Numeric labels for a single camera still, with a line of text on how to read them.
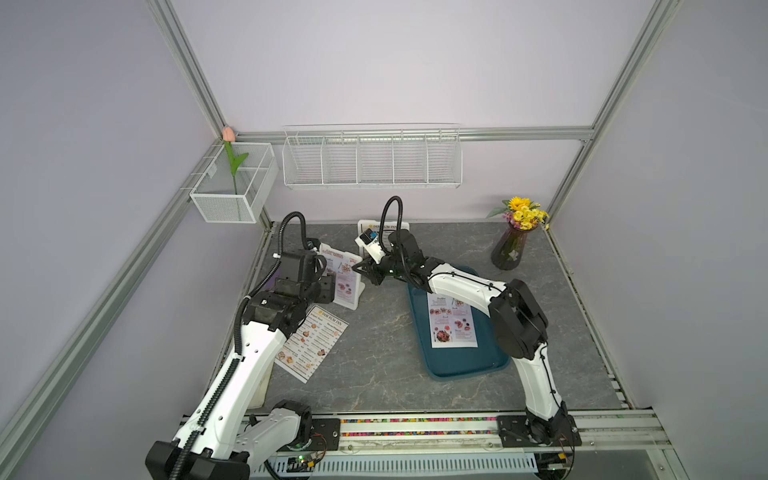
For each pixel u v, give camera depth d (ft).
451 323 3.02
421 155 3.34
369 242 2.54
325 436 2.41
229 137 2.93
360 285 2.92
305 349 2.91
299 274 1.75
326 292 2.19
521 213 2.92
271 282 1.78
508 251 3.28
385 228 2.49
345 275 2.90
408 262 2.37
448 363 2.86
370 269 2.54
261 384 2.69
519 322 1.75
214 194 2.53
